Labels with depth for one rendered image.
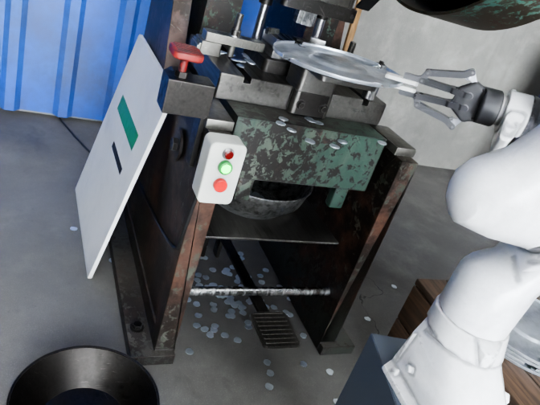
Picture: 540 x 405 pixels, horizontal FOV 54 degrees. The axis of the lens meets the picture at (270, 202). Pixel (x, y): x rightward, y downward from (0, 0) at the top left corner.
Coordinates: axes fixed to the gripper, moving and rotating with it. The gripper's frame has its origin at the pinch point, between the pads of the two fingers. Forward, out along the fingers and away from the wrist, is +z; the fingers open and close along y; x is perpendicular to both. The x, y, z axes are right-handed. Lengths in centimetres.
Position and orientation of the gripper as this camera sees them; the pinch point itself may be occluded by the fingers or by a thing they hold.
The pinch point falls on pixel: (400, 82)
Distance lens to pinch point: 118.3
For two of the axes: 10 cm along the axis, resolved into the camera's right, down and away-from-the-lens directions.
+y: 2.1, -8.8, -4.3
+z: -9.3, -3.1, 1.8
